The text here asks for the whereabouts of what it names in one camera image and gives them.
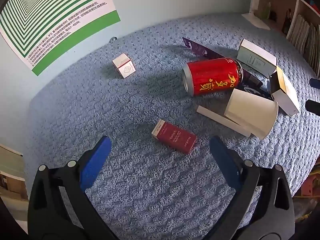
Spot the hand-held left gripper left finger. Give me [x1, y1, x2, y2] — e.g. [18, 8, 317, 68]
[27, 135, 118, 240]

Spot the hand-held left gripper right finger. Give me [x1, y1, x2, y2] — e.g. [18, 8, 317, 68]
[203, 135, 296, 240]

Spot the red cigarette box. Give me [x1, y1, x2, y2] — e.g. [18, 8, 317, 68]
[151, 119, 197, 155]

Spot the white paper cup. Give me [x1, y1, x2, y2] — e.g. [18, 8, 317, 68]
[224, 88, 279, 140]

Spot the pale green white box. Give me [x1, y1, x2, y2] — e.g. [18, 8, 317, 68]
[236, 39, 278, 78]

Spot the red drink can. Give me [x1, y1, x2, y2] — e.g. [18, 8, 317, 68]
[182, 58, 244, 97]

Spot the open white cardboard box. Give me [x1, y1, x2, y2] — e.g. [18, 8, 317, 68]
[269, 66, 300, 117]

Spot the slim white stick box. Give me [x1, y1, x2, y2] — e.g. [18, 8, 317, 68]
[196, 105, 251, 138]

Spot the row of thin books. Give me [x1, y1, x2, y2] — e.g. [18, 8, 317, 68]
[286, 14, 320, 77]

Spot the white cubby shelf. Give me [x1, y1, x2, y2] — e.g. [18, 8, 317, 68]
[251, 0, 320, 78]

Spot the orange plastic object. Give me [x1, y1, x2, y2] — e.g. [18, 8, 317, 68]
[300, 172, 320, 205]

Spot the beige cardboard box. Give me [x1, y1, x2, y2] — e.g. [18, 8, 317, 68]
[0, 144, 29, 205]

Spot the white desk lamp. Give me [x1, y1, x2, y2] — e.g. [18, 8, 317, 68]
[241, 0, 271, 30]

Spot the small white cube box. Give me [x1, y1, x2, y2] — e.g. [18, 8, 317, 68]
[112, 53, 136, 79]

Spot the purple foil wrapper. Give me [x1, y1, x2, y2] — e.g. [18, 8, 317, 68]
[182, 37, 263, 88]

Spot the green striped wall poster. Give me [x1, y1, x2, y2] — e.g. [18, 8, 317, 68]
[0, 0, 121, 77]

